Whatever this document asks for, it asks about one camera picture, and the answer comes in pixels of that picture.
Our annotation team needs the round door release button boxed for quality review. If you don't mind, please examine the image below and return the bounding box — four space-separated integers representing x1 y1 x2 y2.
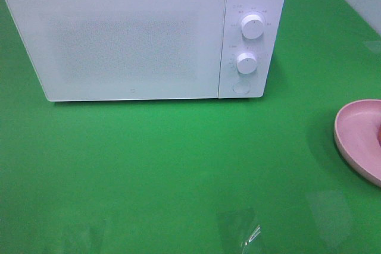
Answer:
233 80 251 95

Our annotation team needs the pink round plate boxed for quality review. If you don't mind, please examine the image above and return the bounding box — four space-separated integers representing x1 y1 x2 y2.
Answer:
334 99 380 187

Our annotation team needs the burger with lettuce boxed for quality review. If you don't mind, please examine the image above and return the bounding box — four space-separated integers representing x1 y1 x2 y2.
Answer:
376 126 381 147

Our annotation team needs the white microwave door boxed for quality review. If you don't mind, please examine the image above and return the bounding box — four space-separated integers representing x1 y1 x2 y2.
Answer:
6 0 225 102

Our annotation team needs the lower white microwave knob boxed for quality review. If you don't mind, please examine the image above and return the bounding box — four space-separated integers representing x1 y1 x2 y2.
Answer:
236 52 258 74

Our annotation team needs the white microwave knob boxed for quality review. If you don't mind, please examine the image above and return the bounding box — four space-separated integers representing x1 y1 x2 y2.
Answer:
236 52 258 74
241 12 265 40

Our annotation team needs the upper white microwave knob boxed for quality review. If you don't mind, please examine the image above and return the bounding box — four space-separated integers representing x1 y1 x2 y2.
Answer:
241 12 265 40

